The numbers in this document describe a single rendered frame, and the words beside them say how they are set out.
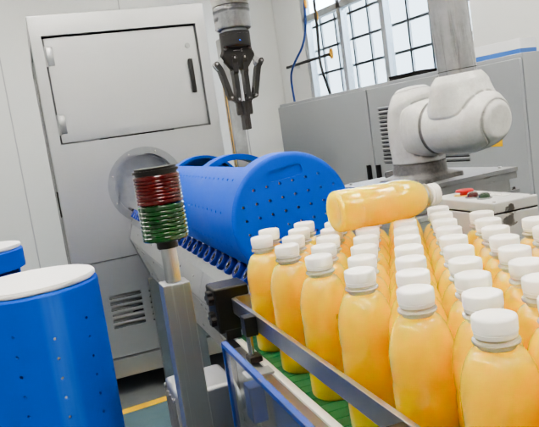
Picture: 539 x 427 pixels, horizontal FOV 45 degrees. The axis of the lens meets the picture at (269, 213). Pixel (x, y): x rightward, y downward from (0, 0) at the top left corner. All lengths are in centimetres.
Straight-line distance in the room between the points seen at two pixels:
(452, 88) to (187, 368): 109
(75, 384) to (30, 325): 16
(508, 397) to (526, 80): 236
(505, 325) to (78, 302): 102
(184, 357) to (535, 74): 226
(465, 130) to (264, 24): 559
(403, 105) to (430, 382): 128
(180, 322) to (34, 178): 548
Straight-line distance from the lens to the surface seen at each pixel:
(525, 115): 287
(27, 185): 633
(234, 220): 139
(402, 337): 69
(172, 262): 90
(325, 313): 90
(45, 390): 145
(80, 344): 145
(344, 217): 107
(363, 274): 79
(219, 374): 123
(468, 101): 173
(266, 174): 141
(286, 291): 101
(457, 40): 177
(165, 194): 86
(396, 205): 111
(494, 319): 58
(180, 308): 90
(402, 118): 188
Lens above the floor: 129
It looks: 7 degrees down
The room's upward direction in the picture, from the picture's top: 8 degrees counter-clockwise
